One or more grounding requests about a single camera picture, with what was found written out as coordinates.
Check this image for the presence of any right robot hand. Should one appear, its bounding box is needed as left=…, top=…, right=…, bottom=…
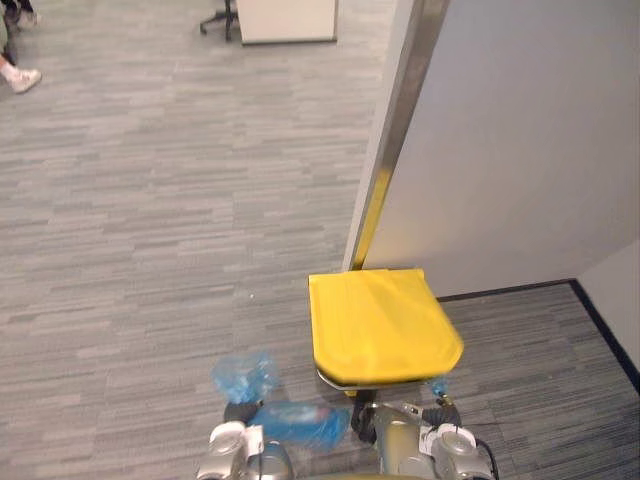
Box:
left=351, top=399, right=379, bottom=444

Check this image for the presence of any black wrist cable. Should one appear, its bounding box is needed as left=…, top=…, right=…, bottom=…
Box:
left=473, top=436, right=501, bottom=480

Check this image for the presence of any blue translucent plastic trash bag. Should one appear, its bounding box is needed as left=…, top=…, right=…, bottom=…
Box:
left=209, top=349, right=352, bottom=454

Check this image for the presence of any white cabinet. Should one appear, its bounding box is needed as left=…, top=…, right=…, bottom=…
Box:
left=235, top=0, right=340, bottom=47

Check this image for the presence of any person's foot in white shoe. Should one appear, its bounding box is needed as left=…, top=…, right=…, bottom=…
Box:
left=0, top=51, right=43, bottom=95

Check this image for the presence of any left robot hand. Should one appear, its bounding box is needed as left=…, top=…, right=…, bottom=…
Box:
left=222, top=399, right=261, bottom=425

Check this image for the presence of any large trash can yellow lid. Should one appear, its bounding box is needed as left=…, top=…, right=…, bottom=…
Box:
left=307, top=267, right=465, bottom=398

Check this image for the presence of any metal partition edge post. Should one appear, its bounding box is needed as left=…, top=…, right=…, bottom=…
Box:
left=348, top=0, right=451, bottom=273

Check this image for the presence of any black office chair base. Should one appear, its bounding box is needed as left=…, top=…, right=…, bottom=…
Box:
left=199, top=0, right=239, bottom=42

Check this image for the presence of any black baseboard strip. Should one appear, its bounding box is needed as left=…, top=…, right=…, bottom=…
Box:
left=436, top=278, right=640, bottom=394

